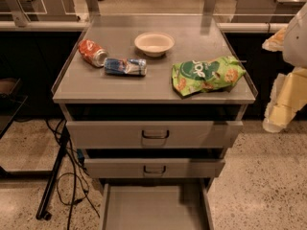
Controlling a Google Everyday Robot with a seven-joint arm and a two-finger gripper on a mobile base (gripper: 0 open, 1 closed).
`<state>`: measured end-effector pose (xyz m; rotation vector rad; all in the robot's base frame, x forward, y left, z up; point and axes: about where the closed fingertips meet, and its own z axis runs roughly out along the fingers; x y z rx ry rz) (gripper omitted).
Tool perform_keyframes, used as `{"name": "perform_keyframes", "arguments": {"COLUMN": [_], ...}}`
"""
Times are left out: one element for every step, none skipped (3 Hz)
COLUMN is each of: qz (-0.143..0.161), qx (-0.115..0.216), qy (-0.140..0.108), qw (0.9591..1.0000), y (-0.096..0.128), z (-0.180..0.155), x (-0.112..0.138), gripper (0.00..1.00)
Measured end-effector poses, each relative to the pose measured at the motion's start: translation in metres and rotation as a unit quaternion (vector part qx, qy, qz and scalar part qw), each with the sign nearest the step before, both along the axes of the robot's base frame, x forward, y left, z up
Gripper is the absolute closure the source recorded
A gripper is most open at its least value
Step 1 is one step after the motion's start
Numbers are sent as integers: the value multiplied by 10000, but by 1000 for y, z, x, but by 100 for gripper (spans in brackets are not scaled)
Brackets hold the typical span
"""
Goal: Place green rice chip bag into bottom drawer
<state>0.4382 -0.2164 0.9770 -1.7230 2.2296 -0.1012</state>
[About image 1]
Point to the top drawer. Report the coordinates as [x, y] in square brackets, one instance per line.
[153, 134]

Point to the background grey cabinet right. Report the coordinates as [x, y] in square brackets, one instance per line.
[266, 11]

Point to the background grey cabinet left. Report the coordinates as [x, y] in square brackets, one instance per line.
[39, 10]

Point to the middle drawer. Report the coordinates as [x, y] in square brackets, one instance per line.
[152, 166]

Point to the bottom drawer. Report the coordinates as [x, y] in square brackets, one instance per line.
[155, 204]

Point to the grey drawer cabinet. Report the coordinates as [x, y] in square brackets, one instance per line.
[87, 94]

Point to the black table leg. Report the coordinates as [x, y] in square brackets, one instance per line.
[42, 212]

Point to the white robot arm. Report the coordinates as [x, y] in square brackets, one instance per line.
[295, 41]

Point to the red soda can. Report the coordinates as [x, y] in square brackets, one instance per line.
[93, 53]

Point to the green rice chip bag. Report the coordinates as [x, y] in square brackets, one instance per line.
[191, 77]

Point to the blue energy drink can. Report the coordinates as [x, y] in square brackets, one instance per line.
[126, 66]

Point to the background grey cabinet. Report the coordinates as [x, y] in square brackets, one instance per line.
[39, 10]
[266, 11]

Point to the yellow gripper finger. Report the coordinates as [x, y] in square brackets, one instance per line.
[288, 96]
[275, 42]

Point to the dark side table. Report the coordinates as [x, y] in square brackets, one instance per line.
[10, 102]

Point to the white horizontal rail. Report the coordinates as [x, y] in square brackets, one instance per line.
[54, 26]

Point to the drawer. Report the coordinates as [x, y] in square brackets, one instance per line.
[152, 166]
[155, 204]
[153, 134]

